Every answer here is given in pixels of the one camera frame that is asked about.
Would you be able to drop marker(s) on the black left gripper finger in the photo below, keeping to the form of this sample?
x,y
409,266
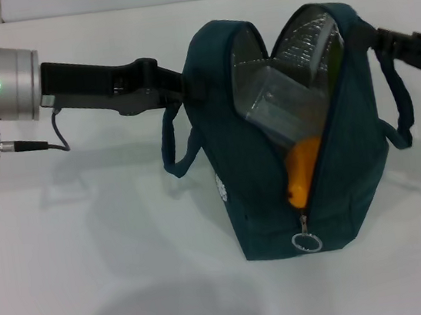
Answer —
x,y
195,89

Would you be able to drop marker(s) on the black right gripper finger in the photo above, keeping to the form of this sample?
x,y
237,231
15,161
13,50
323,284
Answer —
x,y
363,38

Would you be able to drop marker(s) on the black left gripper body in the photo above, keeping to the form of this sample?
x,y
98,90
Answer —
x,y
84,84

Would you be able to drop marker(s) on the clear plastic food container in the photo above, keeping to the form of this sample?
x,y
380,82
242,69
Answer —
x,y
283,93

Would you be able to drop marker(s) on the dark teal insulated lunch bag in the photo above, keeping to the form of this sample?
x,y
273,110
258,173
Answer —
x,y
355,169

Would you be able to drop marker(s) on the orange pear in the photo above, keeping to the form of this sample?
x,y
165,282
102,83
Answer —
x,y
302,176

